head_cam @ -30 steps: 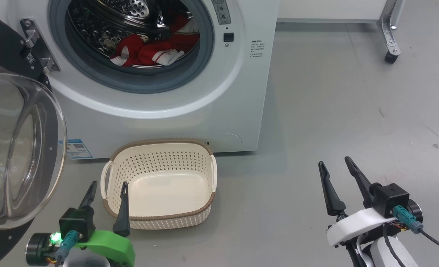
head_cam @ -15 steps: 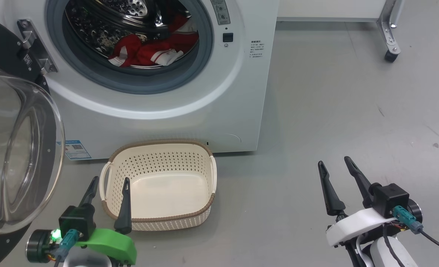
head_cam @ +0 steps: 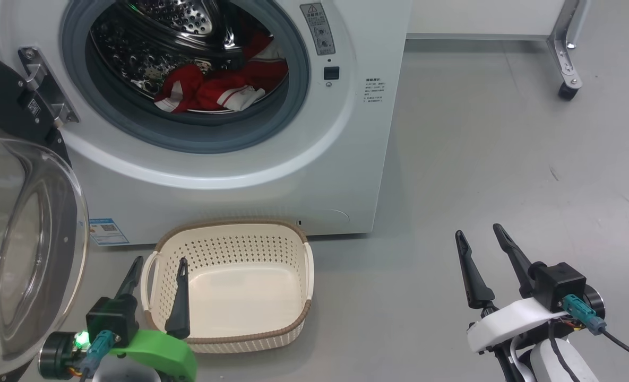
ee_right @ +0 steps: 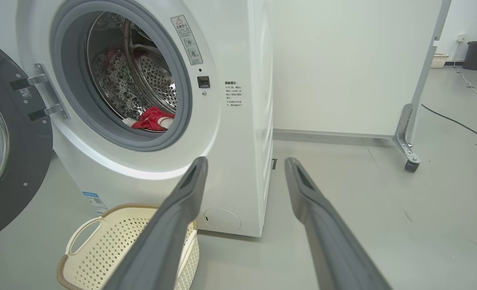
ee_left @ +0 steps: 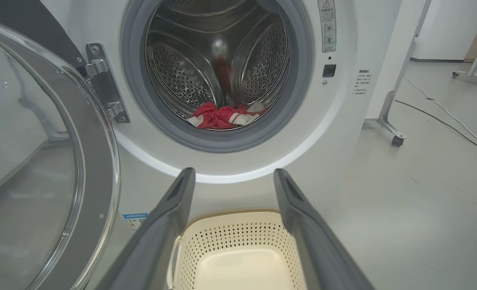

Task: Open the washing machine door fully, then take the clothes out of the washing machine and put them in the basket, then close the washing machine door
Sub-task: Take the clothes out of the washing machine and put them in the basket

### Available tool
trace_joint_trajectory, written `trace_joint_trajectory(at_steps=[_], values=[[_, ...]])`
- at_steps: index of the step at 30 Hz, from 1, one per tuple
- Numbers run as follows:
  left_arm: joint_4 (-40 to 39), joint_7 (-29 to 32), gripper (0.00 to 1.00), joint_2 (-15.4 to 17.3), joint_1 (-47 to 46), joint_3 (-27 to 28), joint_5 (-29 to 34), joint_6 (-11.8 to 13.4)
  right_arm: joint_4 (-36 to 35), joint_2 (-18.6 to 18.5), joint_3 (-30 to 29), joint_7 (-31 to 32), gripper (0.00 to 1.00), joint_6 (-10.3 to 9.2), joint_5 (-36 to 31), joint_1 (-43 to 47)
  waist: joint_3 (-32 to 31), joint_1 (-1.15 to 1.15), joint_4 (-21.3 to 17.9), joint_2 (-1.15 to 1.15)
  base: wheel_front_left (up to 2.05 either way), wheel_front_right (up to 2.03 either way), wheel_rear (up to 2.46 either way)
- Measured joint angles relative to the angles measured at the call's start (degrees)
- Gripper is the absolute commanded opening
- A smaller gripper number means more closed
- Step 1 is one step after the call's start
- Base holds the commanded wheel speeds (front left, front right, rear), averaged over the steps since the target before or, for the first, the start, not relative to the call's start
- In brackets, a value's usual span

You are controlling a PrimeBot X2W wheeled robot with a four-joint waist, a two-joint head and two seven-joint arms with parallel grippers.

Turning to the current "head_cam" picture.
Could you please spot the black caster wheel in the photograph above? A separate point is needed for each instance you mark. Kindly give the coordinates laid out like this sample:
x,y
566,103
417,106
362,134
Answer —
x,y
568,92

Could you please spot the red and white garment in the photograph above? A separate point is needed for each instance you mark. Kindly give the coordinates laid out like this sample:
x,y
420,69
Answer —
x,y
213,90

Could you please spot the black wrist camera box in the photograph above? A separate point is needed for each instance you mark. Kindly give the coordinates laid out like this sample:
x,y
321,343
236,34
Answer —
x,y
558,284
112,318

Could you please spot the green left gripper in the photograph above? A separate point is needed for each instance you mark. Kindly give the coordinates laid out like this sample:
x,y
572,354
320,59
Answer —
x,y
165,353

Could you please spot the white front-load washing machine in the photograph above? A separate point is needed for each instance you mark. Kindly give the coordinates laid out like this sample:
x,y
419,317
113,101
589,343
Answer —
x,y
293,185

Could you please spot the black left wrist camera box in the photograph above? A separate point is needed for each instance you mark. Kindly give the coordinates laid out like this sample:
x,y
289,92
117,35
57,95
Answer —
x,y
112,318

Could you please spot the cream perforated laundry basket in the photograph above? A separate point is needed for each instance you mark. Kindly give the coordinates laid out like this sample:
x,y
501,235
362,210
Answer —
x,y
240,297

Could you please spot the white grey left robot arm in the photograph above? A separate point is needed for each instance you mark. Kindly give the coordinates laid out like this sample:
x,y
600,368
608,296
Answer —
x,y
123,374

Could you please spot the washing machine glass door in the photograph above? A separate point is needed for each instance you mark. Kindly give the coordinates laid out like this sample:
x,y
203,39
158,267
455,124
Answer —
x,y
27,239

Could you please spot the blue energy label sticker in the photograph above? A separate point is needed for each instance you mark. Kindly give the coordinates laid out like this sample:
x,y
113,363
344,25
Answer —
x,y
107,232

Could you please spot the grey warning label sticker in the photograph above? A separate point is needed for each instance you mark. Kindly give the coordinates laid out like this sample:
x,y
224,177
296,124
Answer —
x,y
317,29

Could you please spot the metal stand leg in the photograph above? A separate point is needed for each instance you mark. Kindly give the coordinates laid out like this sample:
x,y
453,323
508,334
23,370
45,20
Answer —
x,y
566,48

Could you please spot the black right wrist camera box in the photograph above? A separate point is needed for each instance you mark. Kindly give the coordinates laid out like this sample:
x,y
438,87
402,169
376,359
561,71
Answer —
x,y
558,284

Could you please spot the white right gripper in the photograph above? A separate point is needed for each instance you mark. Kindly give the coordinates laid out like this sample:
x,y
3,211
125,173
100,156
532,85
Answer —
x,y
505,326

